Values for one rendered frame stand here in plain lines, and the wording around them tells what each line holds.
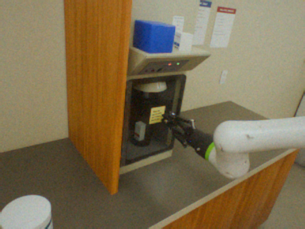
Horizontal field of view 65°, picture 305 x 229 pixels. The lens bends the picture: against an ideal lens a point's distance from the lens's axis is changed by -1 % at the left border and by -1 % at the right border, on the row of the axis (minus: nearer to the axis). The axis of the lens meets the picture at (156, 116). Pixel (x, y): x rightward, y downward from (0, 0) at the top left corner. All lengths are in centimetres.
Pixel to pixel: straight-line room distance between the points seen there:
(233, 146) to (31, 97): 94
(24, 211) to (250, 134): 68
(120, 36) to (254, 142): 50
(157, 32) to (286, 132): 48
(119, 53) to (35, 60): 55
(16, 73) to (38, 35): 19
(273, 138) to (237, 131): 10
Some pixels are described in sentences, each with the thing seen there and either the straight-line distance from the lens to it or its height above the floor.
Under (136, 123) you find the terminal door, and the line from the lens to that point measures 101.
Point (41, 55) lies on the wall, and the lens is 124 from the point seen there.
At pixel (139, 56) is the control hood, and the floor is 149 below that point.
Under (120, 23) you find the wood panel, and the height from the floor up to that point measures 159.
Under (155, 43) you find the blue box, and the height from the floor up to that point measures 154.
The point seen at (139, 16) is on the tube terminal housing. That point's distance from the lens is 89.
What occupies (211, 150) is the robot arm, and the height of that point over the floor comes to 122.
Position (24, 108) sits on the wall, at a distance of 130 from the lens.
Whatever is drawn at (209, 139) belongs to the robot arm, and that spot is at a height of 124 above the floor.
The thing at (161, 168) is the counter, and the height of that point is 94.
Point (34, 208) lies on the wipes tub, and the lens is 82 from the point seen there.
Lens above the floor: 167
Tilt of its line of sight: 26 degrees down
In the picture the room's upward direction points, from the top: 8 degrees clockwise
